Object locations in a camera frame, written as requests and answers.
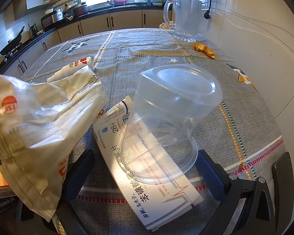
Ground white striped plastic bag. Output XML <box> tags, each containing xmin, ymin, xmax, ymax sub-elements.
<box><xmin>0</xmin><ymin>66</ymin><xmax>108</xmax><ymax>221</ymax></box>

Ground clear plastic container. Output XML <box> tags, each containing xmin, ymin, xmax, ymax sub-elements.
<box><xmin>130</xmin><ymin>64</ymin><xmax>222</xmax><ymax>174</ymax></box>

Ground white medicine box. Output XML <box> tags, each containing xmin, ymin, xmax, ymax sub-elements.
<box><xmin>93</xmin><ymin>96</ymin><xmax>203</xmax><ymax>230</ymax></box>

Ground white spray bottle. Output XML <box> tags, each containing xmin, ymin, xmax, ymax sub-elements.
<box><xmin>47</xmin><ymin>56</ymin><xmax>94</xmax><ymax>83</ymax></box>

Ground grey patterned tablecloth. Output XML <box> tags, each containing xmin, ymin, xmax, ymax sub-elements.
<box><xmin>22</xmin><ymin>28</ymin><xmax>294</xmax><ymax>234</ymax></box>

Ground black frying pan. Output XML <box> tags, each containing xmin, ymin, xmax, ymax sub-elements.
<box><xmin>0</xmin><ymin>26</ymin><xmax>25</xmax><ymax>56</ymax></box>

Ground silver rice cooker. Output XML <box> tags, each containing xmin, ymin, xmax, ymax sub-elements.
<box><xmin>41</xmin><ymin>9</ymin><xmax>65</xmax><ymax>29</ymax></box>

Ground dark cooking pot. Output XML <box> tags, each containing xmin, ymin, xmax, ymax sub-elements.
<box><xmin>64</xmin><ymin>2</ymin><xmax>89</xmax><ymax>20</ymax></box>

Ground orange peel pieces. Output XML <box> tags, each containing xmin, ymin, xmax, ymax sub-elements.
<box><xmin>193</xmin><ymin>42</ymin><xmax>216</xmax><ymax>59</ymax></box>

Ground clear glass pitcher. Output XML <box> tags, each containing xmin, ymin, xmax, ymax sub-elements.
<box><xmin>163</xmin><ymin>0</ymin><xmax>202</xmax><ymax>42</ymax></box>

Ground black power cable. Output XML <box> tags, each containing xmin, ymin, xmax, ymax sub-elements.
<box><xmin>203</xmin><ymin>0</ymin><xmax>216</xmax><ymax>20</ymax></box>

